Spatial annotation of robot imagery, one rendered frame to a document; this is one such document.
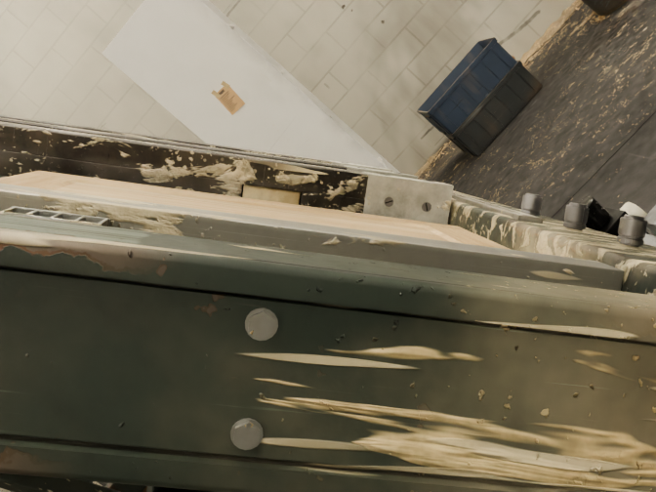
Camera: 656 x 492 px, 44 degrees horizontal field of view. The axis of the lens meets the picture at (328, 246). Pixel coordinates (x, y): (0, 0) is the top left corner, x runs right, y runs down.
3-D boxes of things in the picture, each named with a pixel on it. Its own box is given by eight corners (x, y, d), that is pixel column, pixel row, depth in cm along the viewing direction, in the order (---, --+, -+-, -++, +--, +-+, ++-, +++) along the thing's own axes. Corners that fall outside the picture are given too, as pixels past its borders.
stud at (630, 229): (647, 250, 76) (653, 219, 76) (622, 246, 76) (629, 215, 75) (635, 246, 78) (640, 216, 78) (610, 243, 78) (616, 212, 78)
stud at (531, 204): (542, 219, 103) (546, 196, 102) (523, 217, 102) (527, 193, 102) (535, 217, 105) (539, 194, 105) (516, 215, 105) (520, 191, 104)
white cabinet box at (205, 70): (441, 218, 473) (167, -29, 438) (374, 288, 484) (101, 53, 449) (428, 197, 533) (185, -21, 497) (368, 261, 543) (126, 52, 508)
